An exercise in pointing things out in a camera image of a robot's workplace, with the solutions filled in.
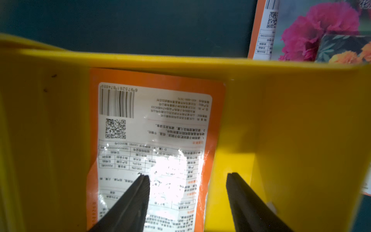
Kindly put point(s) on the pink flower seed bag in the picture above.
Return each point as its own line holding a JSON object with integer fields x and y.
{"x": 301, "y": 25}

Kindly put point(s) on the yellow drawer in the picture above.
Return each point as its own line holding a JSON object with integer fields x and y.
{"x": 298, "y": 133}

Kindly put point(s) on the orange seed bag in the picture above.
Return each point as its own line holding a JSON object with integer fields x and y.
{"x": 263, "y": 33}
{"x": 161, "y": 126}

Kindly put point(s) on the marigold flower seed bag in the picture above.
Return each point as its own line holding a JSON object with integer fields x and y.
{"x": 344, "y": 49}

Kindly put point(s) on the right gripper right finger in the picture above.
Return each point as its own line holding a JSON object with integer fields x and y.
{"x": 249, "y": 212}

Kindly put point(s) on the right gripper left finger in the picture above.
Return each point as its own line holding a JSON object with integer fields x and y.
{"x": 129, "y": 212}

